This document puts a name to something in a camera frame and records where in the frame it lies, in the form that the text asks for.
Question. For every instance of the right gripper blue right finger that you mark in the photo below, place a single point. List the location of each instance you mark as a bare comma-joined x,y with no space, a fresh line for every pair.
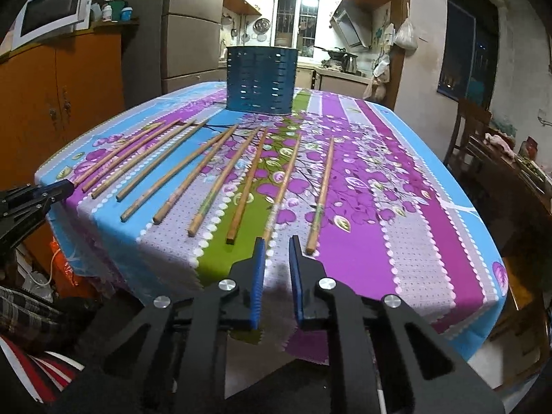
295,260

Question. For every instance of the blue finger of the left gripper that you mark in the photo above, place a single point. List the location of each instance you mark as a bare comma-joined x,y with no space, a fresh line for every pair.
57,191

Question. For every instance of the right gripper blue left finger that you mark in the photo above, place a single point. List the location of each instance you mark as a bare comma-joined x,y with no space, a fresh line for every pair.
259,259

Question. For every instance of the kitchen counter cabinets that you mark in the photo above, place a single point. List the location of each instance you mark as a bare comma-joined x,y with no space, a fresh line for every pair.
329,80

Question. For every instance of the kitchen window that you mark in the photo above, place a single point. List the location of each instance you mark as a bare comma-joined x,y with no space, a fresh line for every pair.
295,24

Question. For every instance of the orange wooden cabinet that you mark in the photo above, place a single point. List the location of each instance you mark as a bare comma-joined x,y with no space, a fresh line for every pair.
55,90

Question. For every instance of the colourful floral tablecloth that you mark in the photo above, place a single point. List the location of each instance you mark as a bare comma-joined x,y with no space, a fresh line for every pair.
170,194

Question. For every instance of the white microwave oven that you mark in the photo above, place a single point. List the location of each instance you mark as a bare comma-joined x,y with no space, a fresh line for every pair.
39,18

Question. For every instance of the silver refrigerator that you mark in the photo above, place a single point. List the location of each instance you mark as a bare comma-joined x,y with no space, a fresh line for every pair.
175,45

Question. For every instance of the blue perforated utensil holder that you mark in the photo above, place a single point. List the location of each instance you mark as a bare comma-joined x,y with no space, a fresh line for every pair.
260,79

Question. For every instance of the white bottle on cabinet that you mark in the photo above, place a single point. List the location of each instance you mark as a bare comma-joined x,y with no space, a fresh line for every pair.
107,12

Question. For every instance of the blue lidded cup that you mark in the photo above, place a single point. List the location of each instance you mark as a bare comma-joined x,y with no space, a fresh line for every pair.
126,14

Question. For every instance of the green container on cabinet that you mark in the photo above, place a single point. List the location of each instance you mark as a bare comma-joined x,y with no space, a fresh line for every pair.
117,6

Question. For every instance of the wooden chair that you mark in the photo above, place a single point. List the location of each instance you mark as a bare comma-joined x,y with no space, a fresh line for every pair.
471,121

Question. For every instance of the dark wooden side table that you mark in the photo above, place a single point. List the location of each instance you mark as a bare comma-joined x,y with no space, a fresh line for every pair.
508,195

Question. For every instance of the white plastic bag hanging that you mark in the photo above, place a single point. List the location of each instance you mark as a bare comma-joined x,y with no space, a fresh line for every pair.
406,38

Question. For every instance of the range hood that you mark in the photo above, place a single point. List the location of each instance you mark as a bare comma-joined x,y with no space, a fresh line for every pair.
353,24

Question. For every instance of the dark window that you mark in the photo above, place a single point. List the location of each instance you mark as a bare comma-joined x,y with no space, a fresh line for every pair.
470,52

